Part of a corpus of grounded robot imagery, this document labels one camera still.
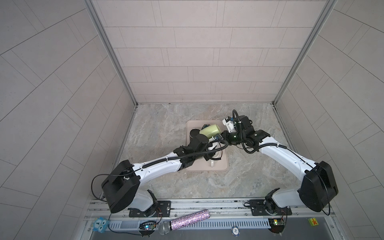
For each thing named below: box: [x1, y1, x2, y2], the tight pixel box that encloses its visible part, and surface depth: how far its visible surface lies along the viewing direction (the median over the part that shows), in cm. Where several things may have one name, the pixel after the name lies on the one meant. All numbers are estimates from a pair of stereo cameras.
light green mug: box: [199, 124, 221, 139], surface depth 80 cm
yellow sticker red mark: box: [307, 217, 319, 227], surface depth 68 cm
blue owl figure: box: [91, 217, 110, 233], surface depth 67 cm
